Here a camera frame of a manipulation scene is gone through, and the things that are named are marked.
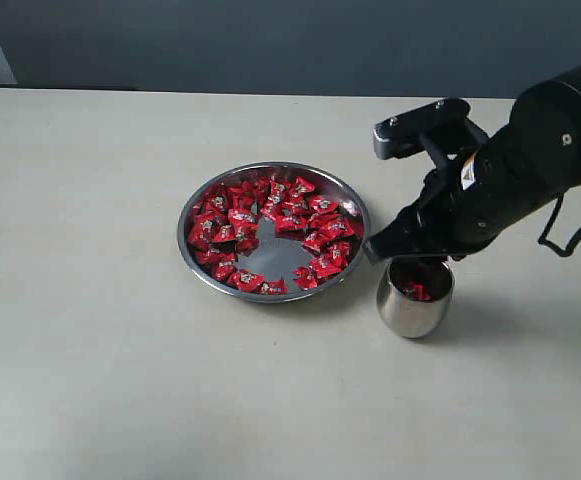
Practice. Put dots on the round stainless steel plate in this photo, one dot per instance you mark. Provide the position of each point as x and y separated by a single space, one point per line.
266 232

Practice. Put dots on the red candy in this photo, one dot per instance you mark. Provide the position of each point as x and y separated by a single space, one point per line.
324 268
300 187
322 205
305 278
273 287
245 281
201 234

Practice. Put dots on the red candy top right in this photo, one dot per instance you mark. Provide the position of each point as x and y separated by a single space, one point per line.
300 187

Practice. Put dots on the stainless steel cup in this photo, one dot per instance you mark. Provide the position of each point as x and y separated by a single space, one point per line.
411 319

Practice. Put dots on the red candy right lower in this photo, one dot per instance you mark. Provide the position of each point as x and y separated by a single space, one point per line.
324 268

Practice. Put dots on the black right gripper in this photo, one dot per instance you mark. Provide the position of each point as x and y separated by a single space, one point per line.
457 214

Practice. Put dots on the red candy front right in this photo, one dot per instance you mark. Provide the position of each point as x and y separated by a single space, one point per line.
305 278

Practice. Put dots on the red candies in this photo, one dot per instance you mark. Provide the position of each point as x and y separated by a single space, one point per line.
415 291

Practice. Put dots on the red candy front left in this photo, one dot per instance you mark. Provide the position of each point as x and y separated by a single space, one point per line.
245 281

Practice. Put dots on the red candy far left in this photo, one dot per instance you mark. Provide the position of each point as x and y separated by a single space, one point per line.
201 234

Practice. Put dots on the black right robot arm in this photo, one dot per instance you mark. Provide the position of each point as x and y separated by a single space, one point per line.
542 141

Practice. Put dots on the red candy front centre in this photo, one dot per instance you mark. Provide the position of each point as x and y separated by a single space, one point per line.
273 287

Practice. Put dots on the red candy back right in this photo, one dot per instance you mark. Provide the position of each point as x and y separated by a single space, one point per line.
322 205

